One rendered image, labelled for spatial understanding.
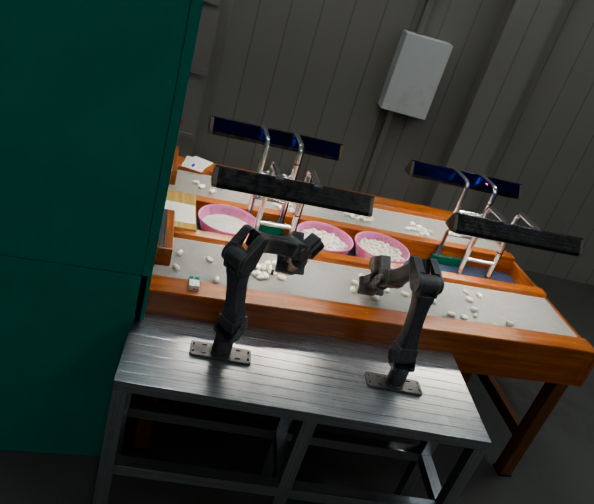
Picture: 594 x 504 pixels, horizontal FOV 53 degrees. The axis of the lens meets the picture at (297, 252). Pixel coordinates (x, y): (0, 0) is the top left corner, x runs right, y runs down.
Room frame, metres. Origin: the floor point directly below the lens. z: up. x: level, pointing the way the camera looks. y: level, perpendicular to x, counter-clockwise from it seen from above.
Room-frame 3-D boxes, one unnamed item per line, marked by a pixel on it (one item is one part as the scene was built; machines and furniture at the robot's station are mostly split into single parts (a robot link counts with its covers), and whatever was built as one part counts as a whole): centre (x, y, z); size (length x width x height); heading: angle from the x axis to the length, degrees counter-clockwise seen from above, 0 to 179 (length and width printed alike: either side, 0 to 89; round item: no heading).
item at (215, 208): (2.29, 0.32, 0.72); 0.27 x 0.27 x 0.10
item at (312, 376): (1.84, -0.11, 0.65); 1.20 x 0.90 x 0.04; 102
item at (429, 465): (1.54, -0.17, 0.32); 1.20 x 0.29 x 0.63; 102
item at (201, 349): (1.54, 0.14, 0.71); 0.20 x 0.07 x 0.08; 102
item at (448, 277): (2.32, -0.30, 0.71); 1.81 x 0.06 x 0.11; 107
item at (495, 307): (2.15, -0.36, 0.73); 1.81 x 0.30 x 0.02; 107
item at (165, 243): (1.89, 0.48, 0.83); 0.30 x 0.06 x 0.07; 17
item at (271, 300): (1.95, -0.42, 0.67); 1.81 x 0.12 x 0.19; 107
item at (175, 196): (2.23, 0.53, 0.77); 0.33 x 0.15 x 0.01; 17
